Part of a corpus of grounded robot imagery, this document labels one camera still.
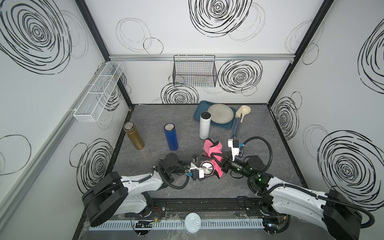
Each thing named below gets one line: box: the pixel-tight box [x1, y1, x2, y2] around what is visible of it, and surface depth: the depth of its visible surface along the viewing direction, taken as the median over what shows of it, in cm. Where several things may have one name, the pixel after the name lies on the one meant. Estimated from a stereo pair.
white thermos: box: [199, 111, 212, 140], surface depth 90 cm
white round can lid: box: [184, 212, 202, 234], surface depth 67 cm
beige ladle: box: [240, 105, 251, 123], surface depth 116 cm
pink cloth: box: [203, 138, 224, 179], surface depth 68 cm
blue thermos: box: [164, 122, 179, 151], surface depth 84 cm
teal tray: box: [194, 100, 217, 121], surface depth 121 cm
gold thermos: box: [123, 121, 145, 150], surface depth 88 cm
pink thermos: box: [199, 160, 215, 177], surface depth 64 cm
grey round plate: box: [207, 103, 234, 124], surface depth 116 cm
